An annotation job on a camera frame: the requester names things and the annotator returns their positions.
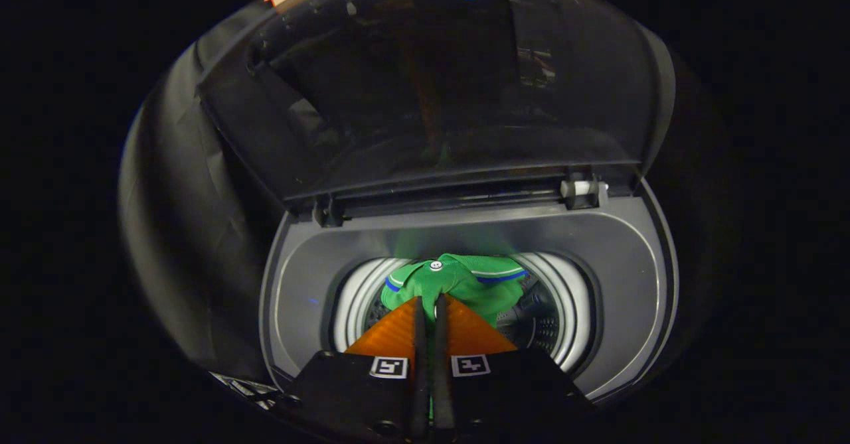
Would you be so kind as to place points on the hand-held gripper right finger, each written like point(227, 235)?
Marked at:
point(498, 397)

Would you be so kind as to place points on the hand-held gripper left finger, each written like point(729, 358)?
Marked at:
point(372, 397)

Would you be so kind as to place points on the green polo shirt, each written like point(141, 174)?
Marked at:
point(478, 291)

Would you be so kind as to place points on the dark translucent washing machine lid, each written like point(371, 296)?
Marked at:
point(431, 99)

